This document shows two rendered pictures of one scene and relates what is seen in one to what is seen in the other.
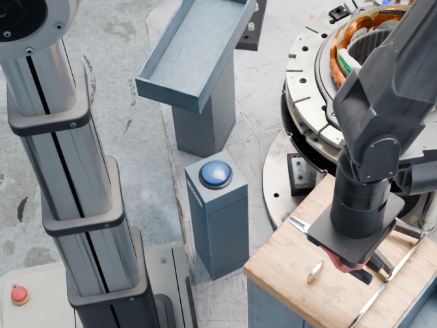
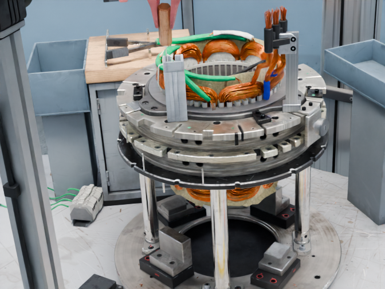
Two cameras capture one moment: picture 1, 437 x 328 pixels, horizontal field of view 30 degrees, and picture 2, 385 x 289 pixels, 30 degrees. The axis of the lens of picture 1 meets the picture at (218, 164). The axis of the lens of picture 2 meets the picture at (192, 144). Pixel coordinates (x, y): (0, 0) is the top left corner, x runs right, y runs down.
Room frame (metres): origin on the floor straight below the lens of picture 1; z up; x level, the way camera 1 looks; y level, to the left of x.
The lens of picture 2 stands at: (1.44, -1.05, 1.53)
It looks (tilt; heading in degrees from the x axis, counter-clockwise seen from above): 28 degrees down; 133
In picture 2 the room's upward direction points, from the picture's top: 4 degrees counter-clockwise
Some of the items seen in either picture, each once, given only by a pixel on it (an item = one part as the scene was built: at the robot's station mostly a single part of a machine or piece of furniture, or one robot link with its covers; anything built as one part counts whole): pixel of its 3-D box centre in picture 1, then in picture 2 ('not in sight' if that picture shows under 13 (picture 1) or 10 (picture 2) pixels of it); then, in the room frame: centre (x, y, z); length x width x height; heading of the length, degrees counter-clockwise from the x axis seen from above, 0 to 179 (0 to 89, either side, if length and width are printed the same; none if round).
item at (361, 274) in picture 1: (356, 271); not in sight; (0.43, -0.15, 1.16); 0.04 x 0.01 x 0.02; 48
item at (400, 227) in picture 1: (406, 229); (117, 53); (0.52, -0.24, 1.09); 0.04 x 0.01 x 0.02; 61
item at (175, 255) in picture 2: not in sight; (169, 250); (0.76, -0.39, 0.85); 0.06 x 0.04 x 0.05; 176
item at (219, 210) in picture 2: not in sight; (220, 237); (0.86, -0.37, 0.91); 0.02 x 0.02 x 0.21
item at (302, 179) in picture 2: not in sight; (302, 192); (0.88, -0.19, 0.91); 0.02 x 0.02 x 0.21
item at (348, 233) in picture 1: (357, 207); not in sight; (0.45, -0.15, 1.27); 0.10 x 0.07 x 0.07; 137
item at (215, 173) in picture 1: (215, 172); not in sight; (0.66, 0.01, 1.04); 0.04 x 0.04 x 0.01
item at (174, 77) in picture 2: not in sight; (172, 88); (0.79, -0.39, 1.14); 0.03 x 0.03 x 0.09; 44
